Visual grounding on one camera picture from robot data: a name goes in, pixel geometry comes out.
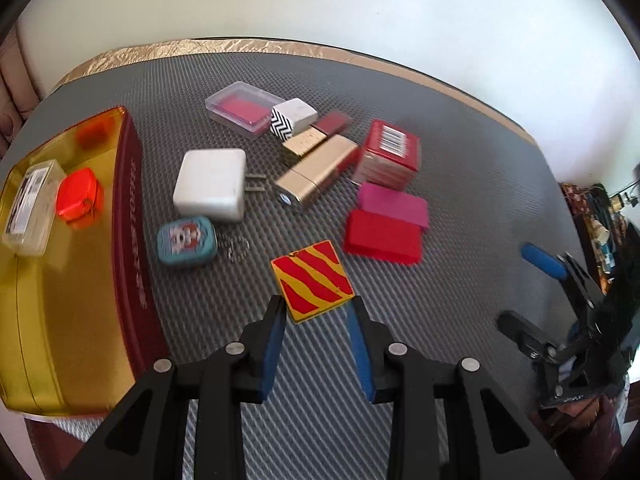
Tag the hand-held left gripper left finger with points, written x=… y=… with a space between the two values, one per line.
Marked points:
x=269 y=355

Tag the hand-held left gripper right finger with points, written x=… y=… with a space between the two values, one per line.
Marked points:
x=361 y=357

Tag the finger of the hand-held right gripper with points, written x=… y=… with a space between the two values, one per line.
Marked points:
x=542 y=261
x=520 y=330

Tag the red yellow striped square tile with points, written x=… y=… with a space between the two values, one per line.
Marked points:
x=312 y=280

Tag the red foam block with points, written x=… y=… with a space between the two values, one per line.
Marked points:
x=382 y=237

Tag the small blue cartoon tin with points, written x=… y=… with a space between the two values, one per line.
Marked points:
x=186 y=241

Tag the pink foam block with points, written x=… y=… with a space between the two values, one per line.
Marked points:
x=392 y=205

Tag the white power adapter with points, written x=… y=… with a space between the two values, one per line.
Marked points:
x=210 y=185

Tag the red box with barcode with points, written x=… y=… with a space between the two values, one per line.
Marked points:
x=387 y=157

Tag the large gold lipstick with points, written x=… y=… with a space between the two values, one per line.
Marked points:
x=315 y=172

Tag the red and gold tin box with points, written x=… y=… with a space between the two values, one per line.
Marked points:
x=75 y=280

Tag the small gold lipstick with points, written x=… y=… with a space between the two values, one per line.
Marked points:
x=312 y=137

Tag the dark cluttered shelf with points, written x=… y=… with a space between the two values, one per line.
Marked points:
x=595 y=225

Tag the grey honeycomb mat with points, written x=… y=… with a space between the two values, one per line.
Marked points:
x=475 y=200

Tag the white box with zigzag print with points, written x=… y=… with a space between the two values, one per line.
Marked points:
x=292 y=117

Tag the orange red cube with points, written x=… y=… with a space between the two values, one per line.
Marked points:
x=79 y=199

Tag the clear case with pink insert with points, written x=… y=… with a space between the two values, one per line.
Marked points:
x=242 y=107

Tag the clear plastic case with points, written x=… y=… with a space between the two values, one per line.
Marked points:
x=29 y=207

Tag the gold foil cloth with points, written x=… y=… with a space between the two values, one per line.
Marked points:
x=225 y=46

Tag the patterned curtain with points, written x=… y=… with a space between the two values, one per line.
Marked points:
x=15 y=95

